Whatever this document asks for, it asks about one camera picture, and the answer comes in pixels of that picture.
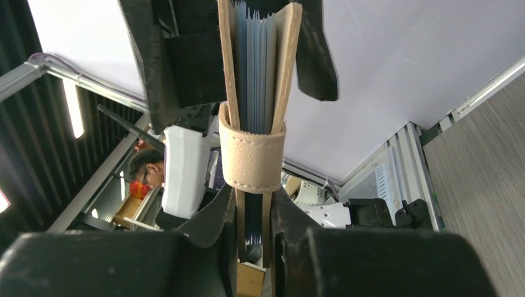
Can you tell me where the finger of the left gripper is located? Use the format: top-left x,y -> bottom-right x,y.
296,0 -> 339,101
119,0 -> 226,135

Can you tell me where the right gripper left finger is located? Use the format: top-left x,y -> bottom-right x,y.
1,186 -> 237,296

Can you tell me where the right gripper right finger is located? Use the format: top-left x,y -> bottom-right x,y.
271,189 -> 497,296

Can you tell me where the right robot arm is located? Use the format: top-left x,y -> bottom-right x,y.
1,186 -> 497,296

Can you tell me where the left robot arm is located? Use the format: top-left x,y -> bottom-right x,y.
119,1 -> 339,231

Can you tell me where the white perforated basket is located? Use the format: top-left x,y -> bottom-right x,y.
293,181 -> 326,207

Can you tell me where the person with red mask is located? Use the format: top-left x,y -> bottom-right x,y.
129,148 -> 165,200

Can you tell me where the aluminium rail frame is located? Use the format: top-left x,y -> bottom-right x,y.
336,57 -> 525,222

